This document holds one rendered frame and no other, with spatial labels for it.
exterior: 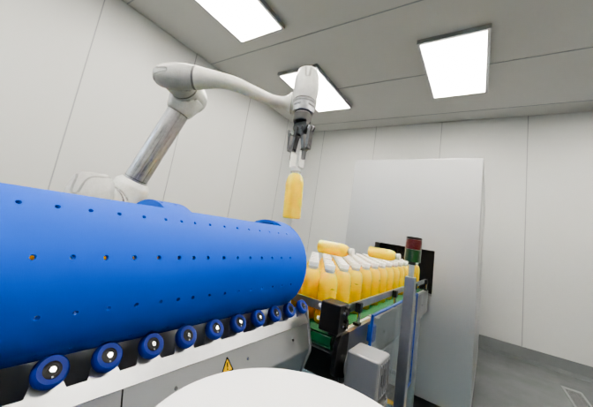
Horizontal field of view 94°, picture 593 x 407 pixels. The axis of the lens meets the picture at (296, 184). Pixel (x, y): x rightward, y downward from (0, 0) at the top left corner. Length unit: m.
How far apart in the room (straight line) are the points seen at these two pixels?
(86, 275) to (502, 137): 5.27
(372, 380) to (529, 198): 4.39
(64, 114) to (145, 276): 3.12
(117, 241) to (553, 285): 4.98
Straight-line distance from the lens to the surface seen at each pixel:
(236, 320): 0.79
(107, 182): 1.30
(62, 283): 0.51
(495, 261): 5.03
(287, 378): 0.42
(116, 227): 0.55
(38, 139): 3.52
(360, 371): 1.06
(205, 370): 0.75
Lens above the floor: 1.22
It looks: 9 degrees up
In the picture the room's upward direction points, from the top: 9 degrees clockwise
